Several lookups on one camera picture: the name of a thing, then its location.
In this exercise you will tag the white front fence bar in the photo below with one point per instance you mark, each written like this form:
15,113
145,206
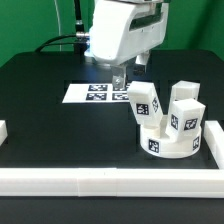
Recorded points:
112,182

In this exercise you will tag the white left fence bar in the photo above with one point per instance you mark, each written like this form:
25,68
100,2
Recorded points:
3,131

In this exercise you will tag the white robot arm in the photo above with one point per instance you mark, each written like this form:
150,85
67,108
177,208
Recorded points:
83,33

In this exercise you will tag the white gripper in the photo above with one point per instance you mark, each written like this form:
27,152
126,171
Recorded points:
124,29

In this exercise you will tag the white round stool seat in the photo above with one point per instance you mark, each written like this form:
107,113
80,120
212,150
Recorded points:
156,142

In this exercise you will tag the white marker sheet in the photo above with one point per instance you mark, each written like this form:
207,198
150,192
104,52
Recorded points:
94,93

